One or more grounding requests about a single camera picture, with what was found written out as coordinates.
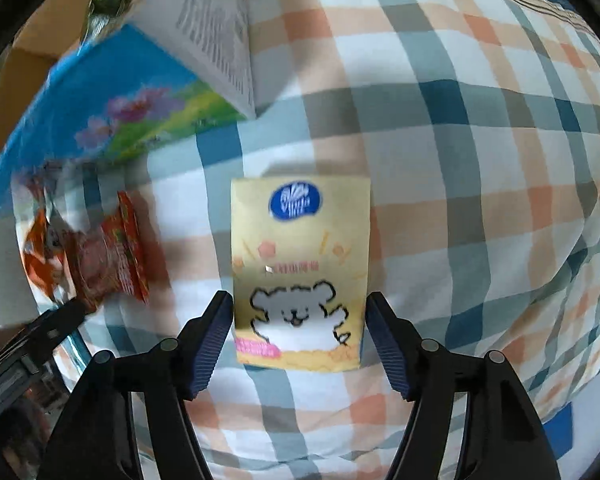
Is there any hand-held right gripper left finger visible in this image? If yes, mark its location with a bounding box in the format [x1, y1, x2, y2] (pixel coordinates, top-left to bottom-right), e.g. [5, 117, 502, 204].
[39, 290, 235, 480]

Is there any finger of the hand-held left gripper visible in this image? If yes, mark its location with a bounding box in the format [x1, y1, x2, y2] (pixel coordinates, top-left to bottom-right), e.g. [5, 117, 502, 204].
[11, 298, 88, 361]

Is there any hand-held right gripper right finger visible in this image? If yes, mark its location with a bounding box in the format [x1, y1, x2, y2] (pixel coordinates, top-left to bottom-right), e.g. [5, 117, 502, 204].
[364, 291, 562, 480]

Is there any red snack packet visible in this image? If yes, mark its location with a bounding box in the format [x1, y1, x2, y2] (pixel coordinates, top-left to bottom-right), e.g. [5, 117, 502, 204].
[62, 190, 152, 314]

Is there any yellow tissue pack with bear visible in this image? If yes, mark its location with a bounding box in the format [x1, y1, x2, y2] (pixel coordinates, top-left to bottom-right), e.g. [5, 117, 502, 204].
[230, 177, 372, 372]

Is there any orange and white snack packet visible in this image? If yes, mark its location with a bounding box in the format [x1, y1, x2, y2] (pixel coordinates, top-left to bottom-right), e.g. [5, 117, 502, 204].
[13, 159, 83, 306]

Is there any plaid blanket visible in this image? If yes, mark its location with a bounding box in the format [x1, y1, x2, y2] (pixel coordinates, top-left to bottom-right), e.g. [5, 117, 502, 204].
[0, 0, 600, 472]

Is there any blue flower-print packet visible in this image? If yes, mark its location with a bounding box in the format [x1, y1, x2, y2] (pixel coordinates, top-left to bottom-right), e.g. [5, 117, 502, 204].
[0, 24, 247, 221]

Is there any cardboard box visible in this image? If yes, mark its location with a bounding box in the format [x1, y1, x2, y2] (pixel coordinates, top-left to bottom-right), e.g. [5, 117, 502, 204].
[0, 0, 153, 192]

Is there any white printed carton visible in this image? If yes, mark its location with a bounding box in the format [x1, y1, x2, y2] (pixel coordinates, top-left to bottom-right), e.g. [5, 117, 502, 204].
[128, 0, 257, 120]

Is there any green snack packet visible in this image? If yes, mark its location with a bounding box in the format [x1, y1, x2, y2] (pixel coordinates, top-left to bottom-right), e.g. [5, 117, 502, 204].
[80, 0, 148, 46]

